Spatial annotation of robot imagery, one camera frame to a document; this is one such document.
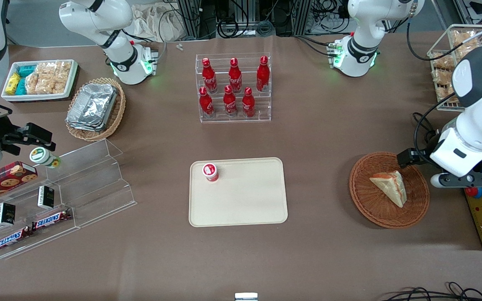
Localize triangular sandwich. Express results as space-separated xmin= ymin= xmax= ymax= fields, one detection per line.
xmin=369 ymin=170 xmax=408 ymax=208

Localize aluminium foil tray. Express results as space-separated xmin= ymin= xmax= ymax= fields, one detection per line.
xmin=67 ymin=83 xmax=119 ymax=126
xmin=65 ymin=115 xmax=114 ymax=133

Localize round brown wicker basket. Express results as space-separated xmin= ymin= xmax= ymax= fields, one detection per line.
xmin=349 ymin=151 xmax=430 ymax=229

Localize oval light wicker basket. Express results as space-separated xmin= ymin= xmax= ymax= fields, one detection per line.
xmin=65 ymin=77 xmax=127 ymax=142

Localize beige plastic tray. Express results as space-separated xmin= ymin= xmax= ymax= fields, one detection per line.
xmin=188 ymin=157 xmax=289 ymax=228

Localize green lid cup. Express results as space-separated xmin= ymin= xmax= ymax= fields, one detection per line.
xmin=29 ymin=147 xmax=62 ymax=169

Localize red tartan cookie box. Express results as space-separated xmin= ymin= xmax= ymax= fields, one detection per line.
xmin=0 ymin=161 xmax=39 ymax=209

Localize white plastic snack bin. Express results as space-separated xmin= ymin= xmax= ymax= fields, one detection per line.
xmin=1 ymin=59 xmax=79 ymax=102

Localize yellow snack packet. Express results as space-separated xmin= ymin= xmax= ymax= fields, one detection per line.
xmin=5 ymin=73 xmax=21 ymax=92

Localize clear rice cracker bag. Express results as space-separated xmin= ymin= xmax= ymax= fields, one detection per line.
xmin=36 ymin=61 xmax=57 ymax=78
xmin=25 ymin=74 xmax=41 ymax=95
xmin=55 ymin=60 xmax=72 ymax=82
xmin=37 ymin=76 xmax=68 ymax=95

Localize clear acrylic stepped shelf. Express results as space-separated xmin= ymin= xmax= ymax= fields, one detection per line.
xmin=0 ymin=165 xmax=80 ymax=260
xmin=44 ymin=138 xmax=138 ymax=229

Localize small black box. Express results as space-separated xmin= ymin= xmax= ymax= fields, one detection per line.
xmin=0 ymin=202 xmax=17 ymax=227
xmin=37 ymin=186 xmax=56 ymax=210

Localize packaged cracker bag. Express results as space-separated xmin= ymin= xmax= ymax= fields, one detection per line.
xmin=431 ymin=51 xmax=456 ymax=71
xmin=433 ymin=71 xmax=454 ymax=100

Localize Snickers chocolate bar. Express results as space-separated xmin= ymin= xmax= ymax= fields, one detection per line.
xmin=0 ymin=227 xmax=34 ymax=253
xmin=31 ymin=209 xmax=73 ymax=232

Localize red cola bottle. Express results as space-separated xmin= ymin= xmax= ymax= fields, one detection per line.
xmin=199 ymin=87 xmax=215 ymax=118
xmin=202 ymin=58 xmax=218 ymax=94
xmin=241 ymin=87 xmax=256 ymax=118
xmin=223 ymin=85 xmax=238 ymax=117
xmin=256 ymin=56 xmax=271 ymax=93
xmin=228 ymin=58 xmax=243 ymax=94

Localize white cloth bag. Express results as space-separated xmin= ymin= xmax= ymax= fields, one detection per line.
xmin=131 ymin=2 xmax=184 ymax=43

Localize clear acrylic bottle rack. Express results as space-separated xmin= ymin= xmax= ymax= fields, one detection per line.
xmin=195 ymin=53 xmax=272 ymax=123

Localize red lid yoghurt cup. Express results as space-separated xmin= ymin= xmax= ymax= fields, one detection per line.
xmin=202 ymin=163 xmax=220 ymax=183

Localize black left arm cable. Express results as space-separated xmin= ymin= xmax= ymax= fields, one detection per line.
xmin=406 ymin=8 xmax=482 ymax=168

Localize white wire basket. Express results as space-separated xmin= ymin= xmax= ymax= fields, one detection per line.
xmin=427 ymin=24 xmax=482 ymax=112

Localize black cable bundle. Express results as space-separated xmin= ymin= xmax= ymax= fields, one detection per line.
xmin=380 ymin=281 xmax=482 ymax=301

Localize black base cables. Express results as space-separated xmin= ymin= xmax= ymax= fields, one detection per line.
xmin=295 ymin=35 xmax=338 ymax=58

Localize aluminium frame rack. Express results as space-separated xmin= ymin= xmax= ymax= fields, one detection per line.
xmin=176 ymin=0 xmax=352 ymax=41

